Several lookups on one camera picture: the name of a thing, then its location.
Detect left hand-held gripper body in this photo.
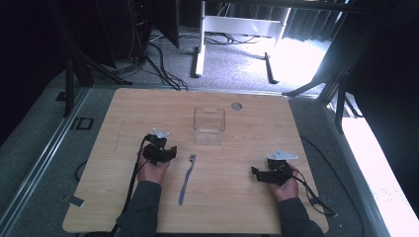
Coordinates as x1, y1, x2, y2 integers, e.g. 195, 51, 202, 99
141, 127, 172, 166

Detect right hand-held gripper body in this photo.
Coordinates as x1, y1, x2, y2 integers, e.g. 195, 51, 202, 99
263, 149, 299, 187

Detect person's left hand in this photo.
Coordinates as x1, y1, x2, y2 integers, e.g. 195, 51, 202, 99
135, 153, 171, 187

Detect person's right hand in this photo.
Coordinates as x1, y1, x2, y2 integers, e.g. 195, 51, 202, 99
268, 165, 300, 202

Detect blue toothbrush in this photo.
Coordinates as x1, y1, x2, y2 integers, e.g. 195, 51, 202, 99
178, 153, 197, 206

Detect clear plastic container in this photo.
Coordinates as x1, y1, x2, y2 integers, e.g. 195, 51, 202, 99
192, 107, 226, 147

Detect black tape rectangle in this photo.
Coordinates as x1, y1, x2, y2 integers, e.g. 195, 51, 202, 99
76, 117, 95, 131

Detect grey tape piece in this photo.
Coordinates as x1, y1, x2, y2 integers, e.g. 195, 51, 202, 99
68, 196, 86, 208

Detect black metal stand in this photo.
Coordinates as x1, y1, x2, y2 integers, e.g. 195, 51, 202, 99
45, 0, 133, 119
282, 6, 365, 133

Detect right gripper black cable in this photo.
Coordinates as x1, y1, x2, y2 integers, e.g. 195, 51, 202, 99
279, 163, 339, 218

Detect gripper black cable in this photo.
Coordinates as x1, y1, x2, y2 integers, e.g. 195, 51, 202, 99
279, 163, 339, 218
111, 135, 148, 237

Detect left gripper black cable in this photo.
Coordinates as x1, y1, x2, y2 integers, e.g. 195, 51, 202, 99
111, 135, 148, 237

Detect thin black floor cable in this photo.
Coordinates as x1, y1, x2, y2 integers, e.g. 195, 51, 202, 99
299, 135, 366, 237

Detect black floor cables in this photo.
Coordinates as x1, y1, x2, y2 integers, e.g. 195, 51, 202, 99
144, 41, 190, 92

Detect aluminium floor rail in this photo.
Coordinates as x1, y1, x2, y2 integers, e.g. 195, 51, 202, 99
0, 87, 91, 229
319, 98, 393, 237

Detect white desk frame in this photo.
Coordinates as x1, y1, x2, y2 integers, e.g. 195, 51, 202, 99
190, 0, 293, 85

